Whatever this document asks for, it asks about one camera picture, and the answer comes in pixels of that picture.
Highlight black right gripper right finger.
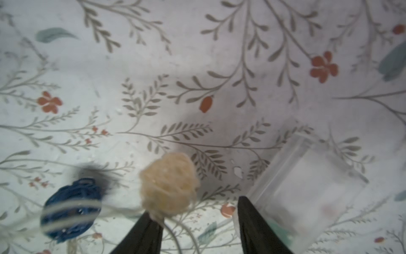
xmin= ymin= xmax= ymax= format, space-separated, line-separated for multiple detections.
xmin=237 ymin=196 xmax=292 ymax=254

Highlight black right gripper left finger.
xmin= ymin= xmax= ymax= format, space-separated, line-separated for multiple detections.
xmin=111 ymin=212 xmax=163 ymax=254

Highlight clear plastic battery box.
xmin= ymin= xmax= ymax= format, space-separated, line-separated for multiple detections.
xmin=233 ymin=133 xmax=368 ymax=254

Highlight beige wicker light ball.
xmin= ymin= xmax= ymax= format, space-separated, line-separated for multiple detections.
xmin=139 ymin=152 xmax=200 ymax=220

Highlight blue wicker light ball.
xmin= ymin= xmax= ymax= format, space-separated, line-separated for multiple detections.
xmin=40 ymin=177 xmax=102 ymax=243

